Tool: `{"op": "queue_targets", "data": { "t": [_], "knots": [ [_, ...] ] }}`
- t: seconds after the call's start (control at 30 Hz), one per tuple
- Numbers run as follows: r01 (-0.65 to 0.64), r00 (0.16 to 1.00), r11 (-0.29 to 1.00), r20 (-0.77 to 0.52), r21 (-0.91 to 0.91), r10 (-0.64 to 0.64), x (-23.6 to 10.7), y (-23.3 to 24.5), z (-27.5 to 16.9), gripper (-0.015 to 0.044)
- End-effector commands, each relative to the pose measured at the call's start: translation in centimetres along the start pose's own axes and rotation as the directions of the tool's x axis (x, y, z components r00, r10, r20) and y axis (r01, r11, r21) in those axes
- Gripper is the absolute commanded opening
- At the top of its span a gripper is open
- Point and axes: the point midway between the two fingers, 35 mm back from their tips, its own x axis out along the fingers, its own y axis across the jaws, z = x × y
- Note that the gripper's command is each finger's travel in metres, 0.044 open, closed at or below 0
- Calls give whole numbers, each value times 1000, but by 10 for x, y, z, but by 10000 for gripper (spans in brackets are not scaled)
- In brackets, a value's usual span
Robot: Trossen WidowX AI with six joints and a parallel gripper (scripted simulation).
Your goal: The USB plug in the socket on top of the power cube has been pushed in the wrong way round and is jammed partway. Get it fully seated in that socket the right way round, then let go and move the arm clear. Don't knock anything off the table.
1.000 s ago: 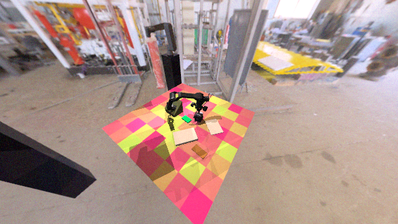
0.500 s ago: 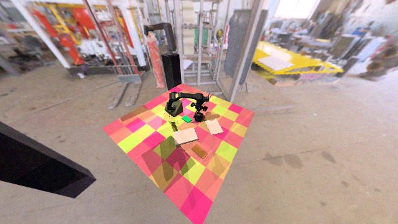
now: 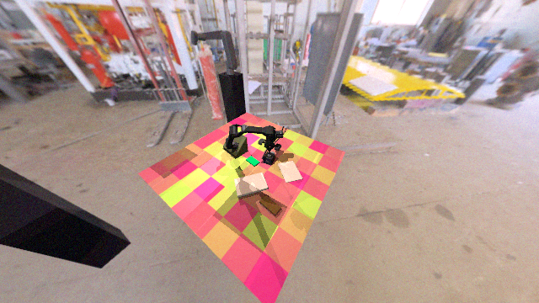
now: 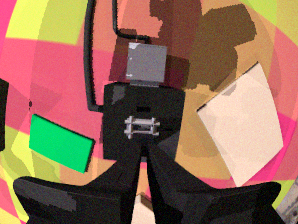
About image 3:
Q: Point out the green rectangular block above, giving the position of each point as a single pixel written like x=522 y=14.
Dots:
x=252 y=160

